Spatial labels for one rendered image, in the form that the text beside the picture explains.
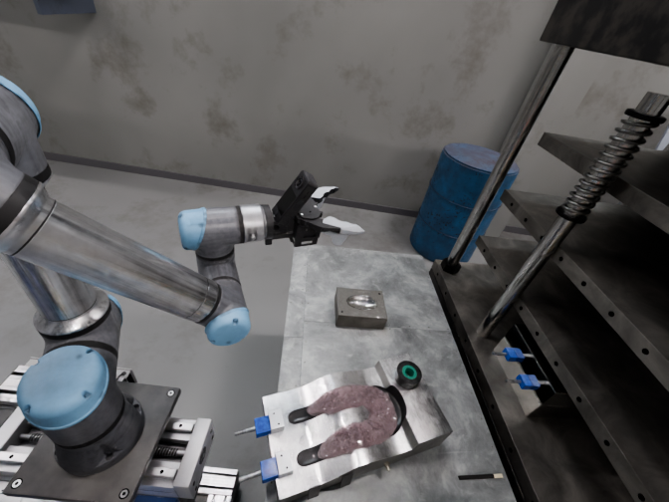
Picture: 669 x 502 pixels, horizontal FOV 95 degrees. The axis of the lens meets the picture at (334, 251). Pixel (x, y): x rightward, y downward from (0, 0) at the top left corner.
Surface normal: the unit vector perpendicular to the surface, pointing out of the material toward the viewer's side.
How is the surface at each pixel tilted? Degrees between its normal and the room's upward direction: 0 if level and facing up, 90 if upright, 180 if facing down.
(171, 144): 90
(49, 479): 0
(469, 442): 0
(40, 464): 0
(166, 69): 90
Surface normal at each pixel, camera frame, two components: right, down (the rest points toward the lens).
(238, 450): 0.15, -0.77
